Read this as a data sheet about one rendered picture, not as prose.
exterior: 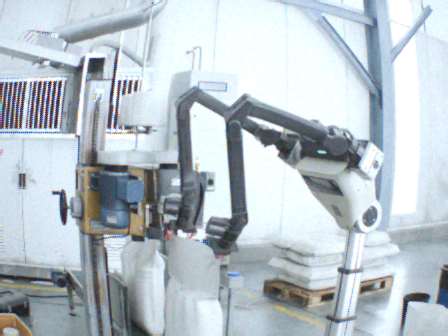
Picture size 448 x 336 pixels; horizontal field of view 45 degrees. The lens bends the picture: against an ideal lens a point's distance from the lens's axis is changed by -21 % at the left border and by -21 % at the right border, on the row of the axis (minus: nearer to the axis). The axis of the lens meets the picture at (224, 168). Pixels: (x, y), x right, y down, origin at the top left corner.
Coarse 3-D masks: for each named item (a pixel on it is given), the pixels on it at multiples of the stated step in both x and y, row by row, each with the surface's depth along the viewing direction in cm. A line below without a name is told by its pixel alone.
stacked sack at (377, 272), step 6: (384, 264) 603; (366, 270) 583; (372, 270) 585; (378, 270) 586; (384, 270) 588; (390, 270) 592; (366, 276) 577; (372, 276) 581; (378, 276) 585; (384, 276) 590
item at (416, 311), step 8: (408, 304) 145; (416, 304) 146; (424, 304) 145; (432, 304) 143; (408, 312) 144; (416, 312) 139; (424, 312) 145; (432, 312) 143; (440, 312) 141; (408, 320) 144; (416, 320) 138; (424, 320) 132; (432, 320) 143; (440, 320) 140; (408, 328) 142; (416, 328) 137; (424, 328) 131; (432, 328) 129; (440, 328) 127
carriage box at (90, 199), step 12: (84, 168) 285; (96, 168) 288; (132, 168) 296; (144, 168) 299; (84, 180) 285; (144, 180) 299; (84, 192) 285; (96, 192) 289; (144, 192) 300; (84, 204) 286; (96, 204) 289; (144, 204) 299; (84, 216) 286; (96, 216) 289; (132, 216) 297; (144, 216) 300; (84, 228) 287; (108, 228) 292; (132, 228) 298; (144, 228) 300
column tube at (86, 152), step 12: (96, 84) 290; (108, 84) 293; (84, 96) 296; (108, 96) 293; (84, 108) 293; (84, 120) 291; (84, 132) 290; (84, 144) 290; (84, 156) 290; (96, 156) 293; (84, 240) 292; (84, 252) 293; (84, 264) 293; (84, 276) 296; (84, 288) 299; (84, 300) 302; (96, 312) 296; (108, 312) 299; (96, 324) 296; (108, 324) 299
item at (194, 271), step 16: (176, 240) 288; (192, 240) 285; (176, 256) 287; (192, 256) 271; (208, 256) 264; (176, 272) 288; (192, 272) 272; (208, 272) 264; (176, 288) 279; (192, 288) 273; (208, 288) 264; (176, 304) 276; (192, 304) 266; (208, 304) 265; (176, 320) 275; (192, 320) 264; (208, 320) 263
